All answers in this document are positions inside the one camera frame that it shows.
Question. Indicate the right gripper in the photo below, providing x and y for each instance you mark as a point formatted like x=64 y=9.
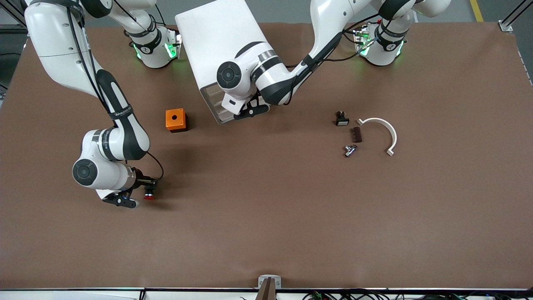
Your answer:
x=140 y=180

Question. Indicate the red mushroom push button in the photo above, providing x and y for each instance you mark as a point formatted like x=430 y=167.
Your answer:
x=148 y=196

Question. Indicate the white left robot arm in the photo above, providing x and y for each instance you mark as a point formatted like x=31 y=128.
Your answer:
x=275 y=79

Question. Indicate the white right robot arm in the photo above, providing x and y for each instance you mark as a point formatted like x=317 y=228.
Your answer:
x=104 y=171

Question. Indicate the white drawer cabinet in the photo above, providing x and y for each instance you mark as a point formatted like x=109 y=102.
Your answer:
x=208 y=41

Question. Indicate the black white-faced push button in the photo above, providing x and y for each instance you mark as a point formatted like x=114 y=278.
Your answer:
x=342 y=121

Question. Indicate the orange box with hole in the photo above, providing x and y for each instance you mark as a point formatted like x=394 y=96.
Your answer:
x=175 y=118

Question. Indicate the brown terminal block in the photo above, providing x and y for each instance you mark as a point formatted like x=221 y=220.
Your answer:
x=357 y=135

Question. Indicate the grey table edge clamp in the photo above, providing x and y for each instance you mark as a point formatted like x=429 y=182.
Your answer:
x=269 y=283

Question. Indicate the silver metal switch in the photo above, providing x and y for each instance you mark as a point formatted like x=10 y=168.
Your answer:
x=349 y=151

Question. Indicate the white table edge rail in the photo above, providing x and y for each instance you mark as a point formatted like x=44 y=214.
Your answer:
x=83 y=295

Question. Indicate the white curved bracket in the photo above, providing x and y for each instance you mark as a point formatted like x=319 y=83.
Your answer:
x=391 y=133

